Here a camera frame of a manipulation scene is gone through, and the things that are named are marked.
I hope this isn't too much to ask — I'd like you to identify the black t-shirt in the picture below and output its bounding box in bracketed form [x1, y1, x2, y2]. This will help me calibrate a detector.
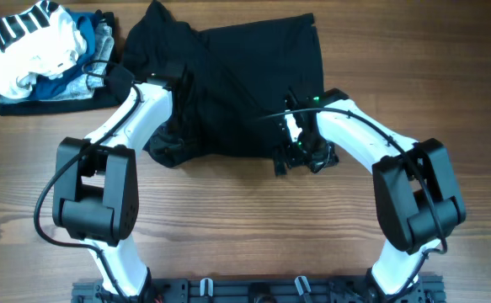
[122, 1, 323, 162]

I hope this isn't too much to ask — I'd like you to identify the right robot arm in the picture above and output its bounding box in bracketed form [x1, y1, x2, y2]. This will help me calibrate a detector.
[271, 88, 466, 302]

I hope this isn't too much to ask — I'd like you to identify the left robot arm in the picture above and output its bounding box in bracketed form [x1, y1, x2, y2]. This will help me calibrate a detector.
[52, 65, 186, 302]

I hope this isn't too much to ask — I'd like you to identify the black folded garment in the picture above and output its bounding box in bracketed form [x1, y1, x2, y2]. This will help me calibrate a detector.
[0, 10, 121, 116]

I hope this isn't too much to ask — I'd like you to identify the grey folded garment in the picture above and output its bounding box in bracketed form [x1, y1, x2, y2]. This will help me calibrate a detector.
[0, 17, 115, 105]

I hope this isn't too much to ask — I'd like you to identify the blue folded garment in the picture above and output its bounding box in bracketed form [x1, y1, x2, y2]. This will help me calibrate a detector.
[0, 9, 101, 102]

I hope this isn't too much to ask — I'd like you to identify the white black striped garment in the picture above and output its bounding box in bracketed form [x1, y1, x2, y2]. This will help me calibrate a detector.
[0, 0, 88, 101]

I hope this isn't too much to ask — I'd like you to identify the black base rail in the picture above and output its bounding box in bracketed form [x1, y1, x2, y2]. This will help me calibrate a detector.
[71, 275, 447, 303]

